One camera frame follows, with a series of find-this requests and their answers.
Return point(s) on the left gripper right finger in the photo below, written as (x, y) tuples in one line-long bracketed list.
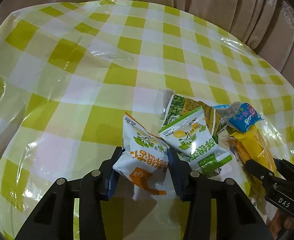
[(218, 209)]

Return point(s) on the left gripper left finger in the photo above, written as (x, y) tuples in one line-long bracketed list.
[(53, 216)]

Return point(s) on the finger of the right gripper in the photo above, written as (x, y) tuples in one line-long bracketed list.
[(259, 171), (284, 167)]

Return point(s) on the yellow long bread packet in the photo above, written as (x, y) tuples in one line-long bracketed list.
[(251, 145)]

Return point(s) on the green white snack packet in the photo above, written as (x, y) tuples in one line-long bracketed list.
[(190, 136)]

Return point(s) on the orange white snack packet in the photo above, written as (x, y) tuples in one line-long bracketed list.
[(144, 161)]

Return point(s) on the green yellow pea packet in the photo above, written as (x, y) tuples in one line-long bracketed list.
[(179, 106)]

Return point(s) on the person right hand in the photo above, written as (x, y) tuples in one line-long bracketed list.
[(281, 220)]

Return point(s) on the green white checkered tablecloth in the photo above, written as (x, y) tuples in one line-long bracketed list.
[(69, 72)]

